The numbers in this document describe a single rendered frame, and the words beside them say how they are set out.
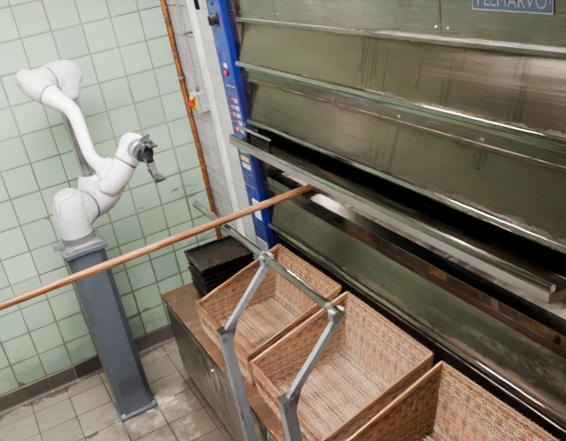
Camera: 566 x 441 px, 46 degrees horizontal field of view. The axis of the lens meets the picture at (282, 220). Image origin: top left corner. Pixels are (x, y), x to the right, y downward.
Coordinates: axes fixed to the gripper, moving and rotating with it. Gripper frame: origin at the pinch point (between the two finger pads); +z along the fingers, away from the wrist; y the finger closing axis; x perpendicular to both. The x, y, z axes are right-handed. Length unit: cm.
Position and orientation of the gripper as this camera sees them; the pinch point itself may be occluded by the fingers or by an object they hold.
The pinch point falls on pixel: (157, 163)
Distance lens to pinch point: 263.1
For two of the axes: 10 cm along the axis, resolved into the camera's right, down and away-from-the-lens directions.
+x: -8.7, 3.3, -3.6
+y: 1.7, 8.9, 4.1
